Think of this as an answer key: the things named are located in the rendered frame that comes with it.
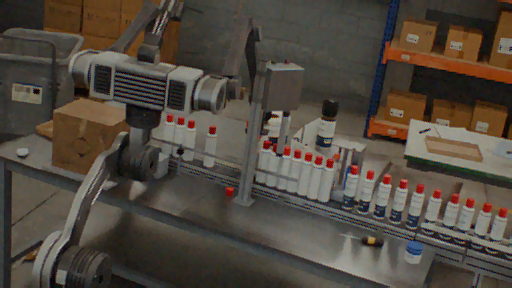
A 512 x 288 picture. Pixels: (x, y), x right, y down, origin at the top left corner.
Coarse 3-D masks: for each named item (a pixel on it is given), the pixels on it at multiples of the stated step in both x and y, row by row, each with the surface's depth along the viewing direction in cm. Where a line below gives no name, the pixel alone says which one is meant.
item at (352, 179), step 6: (354, 168) 315; (348, 174) 318; (354, 174) 316; (348, 180) 317; (354, 180) 316; (348, 186) 318; (354, 186) 317; (348, 192) 318; (354, 192) 319; (348, 198) 319; (342, 204) 322; (348, 204) 320
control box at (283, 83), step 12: (276, 72) 300; (288, 72) 304; (300, 72) 307; (276, 84) 303; (288, 84) 306; (300, 84) 310; (264, 96) 306; (276, 96) 305; (288, 96) 309; (264, 108) 306; (276, 108) 308; (288, 108) 311
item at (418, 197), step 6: (420, 186) 306; (414, 192) 308; (420, 192) 306; (414, 198) 307; (420, 198) 307; (414, 204) 308; (420, 204) 308; (414, 210) 309; (420, 210) 309; (408, 216) 311; (414, 216) 310; (408, 222) 312; (414, 222) 311; (408, 228) 312; (414, 228) 312
